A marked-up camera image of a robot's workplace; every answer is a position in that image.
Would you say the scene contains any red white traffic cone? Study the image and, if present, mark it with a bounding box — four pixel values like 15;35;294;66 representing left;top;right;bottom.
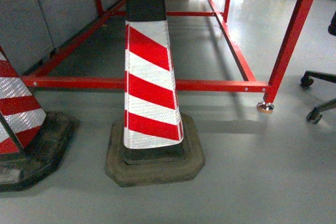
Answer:
105;0;205;187

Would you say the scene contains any red frame conveyor table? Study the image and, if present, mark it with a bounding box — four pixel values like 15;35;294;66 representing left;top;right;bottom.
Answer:
0;0;326;115

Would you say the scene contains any red white cone at left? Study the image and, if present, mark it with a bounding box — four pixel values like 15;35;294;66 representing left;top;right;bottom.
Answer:
1;52;78;192

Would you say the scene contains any black office chair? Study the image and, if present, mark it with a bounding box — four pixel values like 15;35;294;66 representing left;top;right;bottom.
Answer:
300;11;336;125

